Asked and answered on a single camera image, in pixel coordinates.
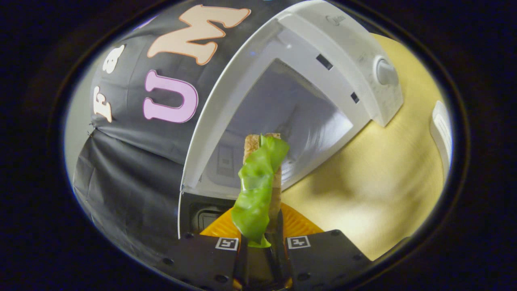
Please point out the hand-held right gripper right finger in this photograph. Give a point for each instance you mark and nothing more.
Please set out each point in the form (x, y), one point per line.
(323, 254)

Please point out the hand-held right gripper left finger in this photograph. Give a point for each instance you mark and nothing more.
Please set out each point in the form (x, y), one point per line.
(202, 258)

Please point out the sandwich with green lettuce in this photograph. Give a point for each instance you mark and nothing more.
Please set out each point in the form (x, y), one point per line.
(258, 190)

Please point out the white microwave oven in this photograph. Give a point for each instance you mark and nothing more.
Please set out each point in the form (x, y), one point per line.
(343, 52)

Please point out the black backdrop cloth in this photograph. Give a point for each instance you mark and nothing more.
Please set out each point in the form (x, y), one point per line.
(133, 173)

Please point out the white ribbed plastic tray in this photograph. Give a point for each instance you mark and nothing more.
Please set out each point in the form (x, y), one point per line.
(441, 133)

